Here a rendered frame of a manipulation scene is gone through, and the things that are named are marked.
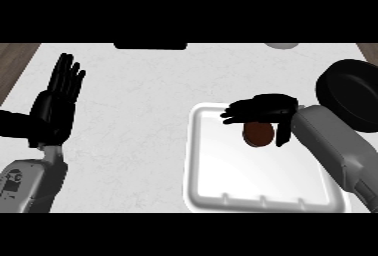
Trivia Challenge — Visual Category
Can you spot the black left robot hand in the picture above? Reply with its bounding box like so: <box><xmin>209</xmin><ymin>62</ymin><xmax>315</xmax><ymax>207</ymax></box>
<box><xmin>0</xmin><ymin>52</ymin><xmax>86</xmax><ymax>149</ymax></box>

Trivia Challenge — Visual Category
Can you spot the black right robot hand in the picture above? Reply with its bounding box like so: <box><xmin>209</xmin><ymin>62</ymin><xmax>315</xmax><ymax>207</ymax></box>
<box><xmin>218</xmin><ymin>93</ymin><xmax>299</xmax><ymax>148</ymax></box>

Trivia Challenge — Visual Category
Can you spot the brown chocolate cupcake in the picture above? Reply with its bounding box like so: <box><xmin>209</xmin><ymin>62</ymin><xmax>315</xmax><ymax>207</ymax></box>
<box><xmin>240</xmin><ymin>121</ymin><xmax>275</xmax><ymax>148</ymax></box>

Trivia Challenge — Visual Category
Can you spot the black round pot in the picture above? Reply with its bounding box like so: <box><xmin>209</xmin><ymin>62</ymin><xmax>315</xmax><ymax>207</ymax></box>
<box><xmin>314</xmin><ymin>58</ymin><xmax>378</xmax><ymax>134</ymax></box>

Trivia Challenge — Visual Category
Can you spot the white rectangular tray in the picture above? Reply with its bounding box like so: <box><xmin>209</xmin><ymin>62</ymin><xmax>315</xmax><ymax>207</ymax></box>
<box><xmin>182</xmin><ymin>101</ymin><xmax>352</xmax><ymax>214</ymax></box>

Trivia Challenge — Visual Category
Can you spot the pale grey round object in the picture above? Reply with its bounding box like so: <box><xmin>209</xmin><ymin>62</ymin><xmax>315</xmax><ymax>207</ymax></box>
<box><xmin>264</xmin><ymin>42</ymin><xmax>299</xmax><ymax>51</ymax></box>

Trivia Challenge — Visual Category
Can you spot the black flat appliance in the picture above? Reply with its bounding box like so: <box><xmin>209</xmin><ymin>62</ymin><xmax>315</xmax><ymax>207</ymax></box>
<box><xmin>112</xmin><ymin>42</ymin><xmax>188</xmax><ymax>51</ymax></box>

